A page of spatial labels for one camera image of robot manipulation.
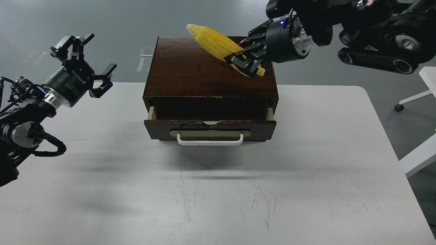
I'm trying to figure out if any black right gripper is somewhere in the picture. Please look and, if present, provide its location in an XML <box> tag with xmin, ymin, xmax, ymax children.
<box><xmin>224</xmin><ymin>15</ymin><xmax>312</xmax><ymax>77</ymax></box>

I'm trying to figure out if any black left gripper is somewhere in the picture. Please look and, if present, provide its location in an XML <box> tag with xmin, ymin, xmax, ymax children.
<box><xmin>43</xmin><ymin>33</ymin><xmax>117</xmax><ymax>107</ymax></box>

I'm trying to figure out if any yellow corn cob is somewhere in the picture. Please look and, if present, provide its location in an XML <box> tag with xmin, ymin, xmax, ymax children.
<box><xmin>186</xmin><ymin>23</ymin><xmax>244</xmax><ymax>62</ymax></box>

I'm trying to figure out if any wooden drawer with white handle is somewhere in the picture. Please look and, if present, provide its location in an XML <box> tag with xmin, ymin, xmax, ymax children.
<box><xmin>144</xmin><ymin>97</ymin><xmax>277</xmax><ymax>142</ymax></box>

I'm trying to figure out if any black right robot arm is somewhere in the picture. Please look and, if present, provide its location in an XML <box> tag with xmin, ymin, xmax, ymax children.
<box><xmin>224</xmin><ymin>0</ymin><xmax>436</xmax><ymax>77</ymax></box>

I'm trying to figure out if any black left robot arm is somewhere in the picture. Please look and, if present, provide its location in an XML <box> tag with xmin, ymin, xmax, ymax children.
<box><xmin>0</xmin><ymin>34</ymin><xmax>116</xmax><ymax>186</ymax></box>

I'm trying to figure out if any dark wooden drawer cabinet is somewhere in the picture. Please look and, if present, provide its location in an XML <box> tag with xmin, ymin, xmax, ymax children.
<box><xmin>143</xmin><ymin>36</ymin><xmax>279</xmax><ymax>121</ymax></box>

